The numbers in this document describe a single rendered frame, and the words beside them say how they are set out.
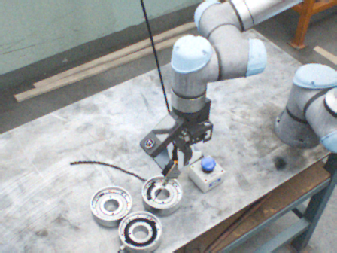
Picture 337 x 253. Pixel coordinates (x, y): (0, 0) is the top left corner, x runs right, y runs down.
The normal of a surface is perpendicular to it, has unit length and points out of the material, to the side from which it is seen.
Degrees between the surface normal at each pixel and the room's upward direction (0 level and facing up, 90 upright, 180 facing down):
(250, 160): 0
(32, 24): 90
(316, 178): 0
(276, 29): 0
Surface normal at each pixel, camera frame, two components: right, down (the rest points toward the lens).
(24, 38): 0.58, 0.61
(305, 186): 0.03, -0.69
